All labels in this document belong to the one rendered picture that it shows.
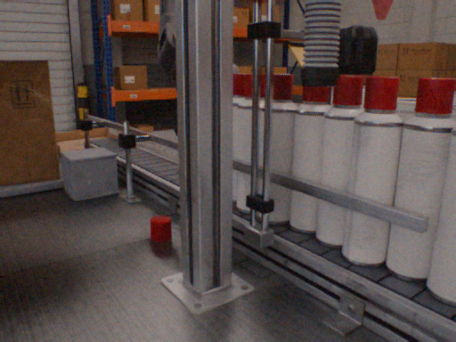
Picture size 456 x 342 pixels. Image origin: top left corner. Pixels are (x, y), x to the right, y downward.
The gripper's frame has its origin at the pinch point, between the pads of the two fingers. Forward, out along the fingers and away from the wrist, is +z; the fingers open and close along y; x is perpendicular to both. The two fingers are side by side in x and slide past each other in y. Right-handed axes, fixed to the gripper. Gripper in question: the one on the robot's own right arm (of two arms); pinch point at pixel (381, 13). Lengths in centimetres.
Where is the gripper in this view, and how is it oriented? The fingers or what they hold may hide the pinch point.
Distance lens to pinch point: 66.1
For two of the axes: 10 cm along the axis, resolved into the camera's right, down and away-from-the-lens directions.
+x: -8.2, 1.6, -5.5
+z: 0.1, 9.6, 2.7
